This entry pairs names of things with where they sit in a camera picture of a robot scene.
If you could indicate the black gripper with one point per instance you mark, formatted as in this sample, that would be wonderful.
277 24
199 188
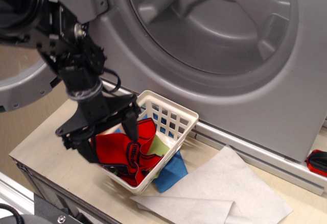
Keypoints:
96 115

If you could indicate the red cloth with dark trim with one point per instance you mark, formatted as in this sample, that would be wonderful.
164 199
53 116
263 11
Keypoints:
130 159

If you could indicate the light green cloth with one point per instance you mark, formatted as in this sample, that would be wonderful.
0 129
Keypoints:
158 147

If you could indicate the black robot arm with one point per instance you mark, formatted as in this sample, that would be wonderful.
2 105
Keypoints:
66 47

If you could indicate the white plastic laundry basket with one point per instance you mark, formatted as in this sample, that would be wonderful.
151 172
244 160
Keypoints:
162 128

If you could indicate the blue cloth under basket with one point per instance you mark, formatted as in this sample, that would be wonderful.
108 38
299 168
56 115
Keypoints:
173 170

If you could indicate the grey round washer door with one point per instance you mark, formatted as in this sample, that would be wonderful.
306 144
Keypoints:
27 86

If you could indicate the grey felt cloth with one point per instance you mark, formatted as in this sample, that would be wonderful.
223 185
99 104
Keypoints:
223 190

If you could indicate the red and black tool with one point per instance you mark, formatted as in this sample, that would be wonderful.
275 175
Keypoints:
316 162

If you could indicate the black metal bracket with bolt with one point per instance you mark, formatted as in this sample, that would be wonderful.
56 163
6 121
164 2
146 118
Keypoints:
52 214

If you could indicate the aluminium table frame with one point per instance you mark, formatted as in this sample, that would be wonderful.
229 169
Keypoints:
72 186

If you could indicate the aluminium profile rail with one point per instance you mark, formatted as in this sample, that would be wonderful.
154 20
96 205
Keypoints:
255 155

